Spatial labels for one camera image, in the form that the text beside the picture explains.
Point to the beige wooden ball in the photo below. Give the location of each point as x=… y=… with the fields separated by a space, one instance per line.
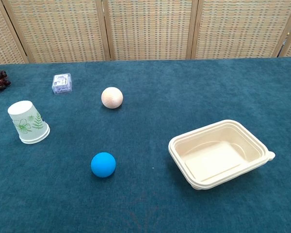
x=112 y=97

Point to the blue ball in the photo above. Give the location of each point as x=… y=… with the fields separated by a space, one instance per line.
x=103 y=165

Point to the beige plastic food container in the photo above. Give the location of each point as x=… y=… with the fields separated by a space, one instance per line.
x=215 y=155
x=203 y=187

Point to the teal blue tablecloth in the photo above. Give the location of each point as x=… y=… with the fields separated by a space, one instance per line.
x=145 y=199

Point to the clear plastic pin box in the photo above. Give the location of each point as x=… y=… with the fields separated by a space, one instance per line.
x=61 y=83

